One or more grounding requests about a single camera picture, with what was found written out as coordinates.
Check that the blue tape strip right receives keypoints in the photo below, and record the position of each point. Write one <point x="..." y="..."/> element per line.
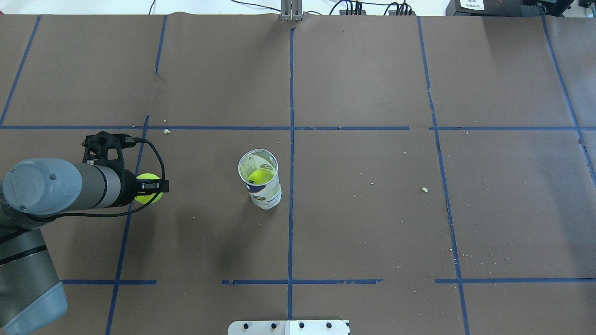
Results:
<point x="442" y="177"/>

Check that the white metal base plate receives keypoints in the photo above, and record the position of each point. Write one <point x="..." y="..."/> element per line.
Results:
<point x="290" y="327"/>

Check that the black power strip right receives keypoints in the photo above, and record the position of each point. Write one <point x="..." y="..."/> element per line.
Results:
<point x="399" y="9"/>

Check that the clear plastic ball can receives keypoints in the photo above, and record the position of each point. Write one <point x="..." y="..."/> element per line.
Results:
<point x="264" y="196"/>

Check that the yellow-green tennis ball in can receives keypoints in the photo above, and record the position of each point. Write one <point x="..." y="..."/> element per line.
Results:
<point x="260" y="176"/>

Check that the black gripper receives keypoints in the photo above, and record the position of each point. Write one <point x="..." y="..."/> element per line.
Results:
<point x="128" y="188"/>

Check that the black equipment box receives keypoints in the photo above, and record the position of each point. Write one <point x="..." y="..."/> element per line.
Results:
<point x="507" y="8"/>

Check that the blue tape strip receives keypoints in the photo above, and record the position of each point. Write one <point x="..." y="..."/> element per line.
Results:
<point x="442" y="177"/>
<point x="118" y="281"/>

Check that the blue tape strip lengthwise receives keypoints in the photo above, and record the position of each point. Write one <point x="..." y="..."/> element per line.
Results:
<point x="290" y="280"/>

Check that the black power strip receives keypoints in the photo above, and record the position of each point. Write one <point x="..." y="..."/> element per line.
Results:
<point x="399" y="9"/>
<point x="352" y="8"/>

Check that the blue tape strip far left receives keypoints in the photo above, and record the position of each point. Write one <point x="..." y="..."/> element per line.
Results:
<point x="118" y="281"/>

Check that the brown paper table cover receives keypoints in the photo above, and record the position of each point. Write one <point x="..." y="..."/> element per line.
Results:
<point x="371" y="237"/>

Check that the yellow-green tennis ball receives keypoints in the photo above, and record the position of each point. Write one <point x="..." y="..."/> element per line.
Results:
<point x="260" y="176"/>
<point x="149" y="184"/>

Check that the black power strip left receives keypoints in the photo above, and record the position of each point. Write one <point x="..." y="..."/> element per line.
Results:
<point x="352" y="8"/>

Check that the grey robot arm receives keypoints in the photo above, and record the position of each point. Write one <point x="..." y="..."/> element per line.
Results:
<point x="39" y="191"/>

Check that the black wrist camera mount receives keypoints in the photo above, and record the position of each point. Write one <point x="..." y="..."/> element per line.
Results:
<point x="104" y="149"/>

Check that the blue tape strip crosswise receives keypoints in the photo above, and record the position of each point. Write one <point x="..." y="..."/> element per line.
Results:
<point x="196" y="128"/>

